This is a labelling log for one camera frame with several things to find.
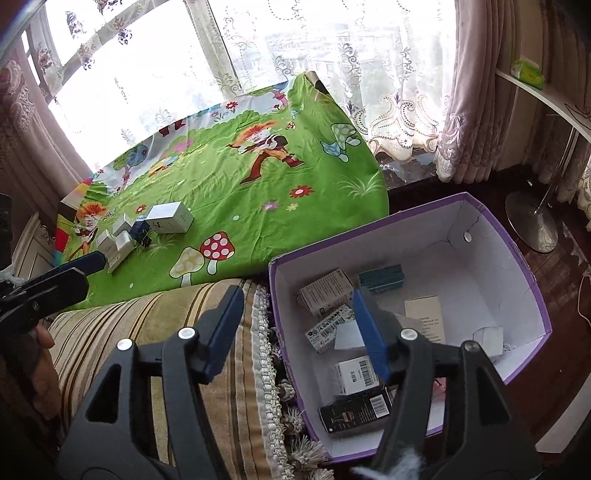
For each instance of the white carved headboard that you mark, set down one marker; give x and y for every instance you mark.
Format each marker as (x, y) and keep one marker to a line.
(37, 244)

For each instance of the black binder clip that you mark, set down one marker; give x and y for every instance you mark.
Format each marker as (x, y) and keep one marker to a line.
(145, 243)

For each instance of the teal cardboard box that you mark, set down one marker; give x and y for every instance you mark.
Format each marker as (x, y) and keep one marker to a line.
(383, 277)

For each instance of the silver box with line drawing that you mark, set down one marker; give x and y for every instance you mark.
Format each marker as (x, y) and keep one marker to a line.
(173, 217)

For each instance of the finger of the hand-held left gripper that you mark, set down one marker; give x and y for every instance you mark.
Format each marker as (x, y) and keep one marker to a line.
(55, 290)
(83, 264)

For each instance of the small dark blue box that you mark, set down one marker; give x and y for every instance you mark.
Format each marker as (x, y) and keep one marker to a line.
(140, 229)

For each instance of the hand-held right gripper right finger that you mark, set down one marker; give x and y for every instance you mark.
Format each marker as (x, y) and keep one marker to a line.
(371, 341)

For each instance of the green tissue pack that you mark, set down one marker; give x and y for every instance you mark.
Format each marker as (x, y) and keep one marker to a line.
(526, 74)

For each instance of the white shelf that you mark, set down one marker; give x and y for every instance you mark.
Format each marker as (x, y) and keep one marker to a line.
(554, 99)

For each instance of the small tan and white box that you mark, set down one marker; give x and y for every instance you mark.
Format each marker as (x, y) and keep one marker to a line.
(328, 330)

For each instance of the small silver box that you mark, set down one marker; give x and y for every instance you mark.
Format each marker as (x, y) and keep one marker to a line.
(121, 224)

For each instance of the cream printed card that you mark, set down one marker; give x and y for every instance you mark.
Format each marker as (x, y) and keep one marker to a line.
(425, 318)

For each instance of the pink embroidered curtain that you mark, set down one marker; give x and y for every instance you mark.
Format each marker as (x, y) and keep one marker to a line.
(475, 92)
(27, 138)

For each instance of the white box with small slot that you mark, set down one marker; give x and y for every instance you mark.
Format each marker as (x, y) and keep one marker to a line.
(121, 254)

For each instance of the black cardboard box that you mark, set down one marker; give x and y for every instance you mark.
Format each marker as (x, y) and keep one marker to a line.
(351, 413)

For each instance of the white and grey box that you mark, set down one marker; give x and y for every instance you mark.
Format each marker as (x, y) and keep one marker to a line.
(104, 241)

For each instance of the white box with barcode label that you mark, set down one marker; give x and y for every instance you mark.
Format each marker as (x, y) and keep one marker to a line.
(355, 374)

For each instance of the white paper piece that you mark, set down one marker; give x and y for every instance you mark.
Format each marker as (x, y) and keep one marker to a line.
(348, 337)

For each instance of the floral sheer curtain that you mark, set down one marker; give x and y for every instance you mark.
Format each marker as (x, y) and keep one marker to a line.
(92, 32)

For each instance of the green cartoon printed blanket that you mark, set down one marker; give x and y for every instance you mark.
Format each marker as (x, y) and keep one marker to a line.
(254, 198)

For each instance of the person's left hand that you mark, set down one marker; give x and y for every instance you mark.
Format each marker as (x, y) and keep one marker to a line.
(45, 337)

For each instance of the long white text-printed box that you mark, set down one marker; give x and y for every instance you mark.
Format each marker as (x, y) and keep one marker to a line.
(323, 290)

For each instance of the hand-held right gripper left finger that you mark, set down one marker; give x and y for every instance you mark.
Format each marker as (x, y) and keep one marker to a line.
(224, 332)

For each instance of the white lace curtain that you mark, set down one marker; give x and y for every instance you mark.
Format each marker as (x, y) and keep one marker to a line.
(323, 55)

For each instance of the round metal stand base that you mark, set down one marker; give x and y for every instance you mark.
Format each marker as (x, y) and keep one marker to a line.
(531, 221)

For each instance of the purple storage box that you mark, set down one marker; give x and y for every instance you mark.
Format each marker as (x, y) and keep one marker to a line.
(461, 258)

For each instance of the plain white cardboard box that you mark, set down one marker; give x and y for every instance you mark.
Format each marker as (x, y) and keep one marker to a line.
(489, 341)

